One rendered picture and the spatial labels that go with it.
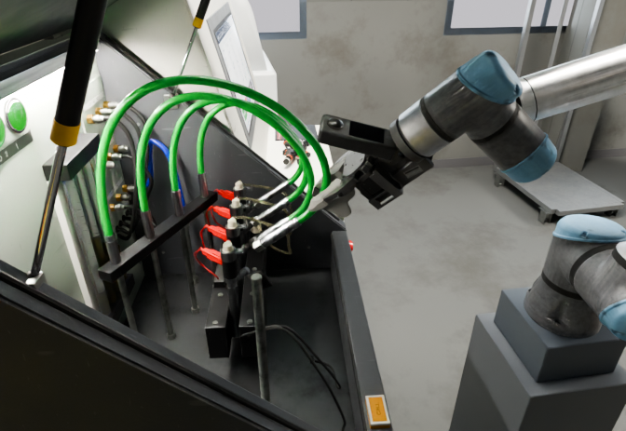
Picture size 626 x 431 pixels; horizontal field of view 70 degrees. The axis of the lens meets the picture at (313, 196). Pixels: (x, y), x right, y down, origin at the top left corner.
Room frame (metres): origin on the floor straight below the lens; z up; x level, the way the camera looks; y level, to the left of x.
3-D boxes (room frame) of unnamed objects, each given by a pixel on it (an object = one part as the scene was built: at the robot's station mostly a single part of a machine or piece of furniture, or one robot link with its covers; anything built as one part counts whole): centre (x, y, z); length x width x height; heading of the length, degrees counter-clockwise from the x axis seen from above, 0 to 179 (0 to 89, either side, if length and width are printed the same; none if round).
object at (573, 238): (0.73, -0.54, 1.07); 0.13 x 0.12 x 0.14; 2
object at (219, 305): (0.78, 0.16, 0.91); 0.34 x 0.10 x 0.15; 3
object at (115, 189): (0.88, 0.43, 1.20); 0.13 x 0.03 x 0.31; 3
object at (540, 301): (0.73, -0.54, 0.95); 0.15 x 0.15 x 0.10
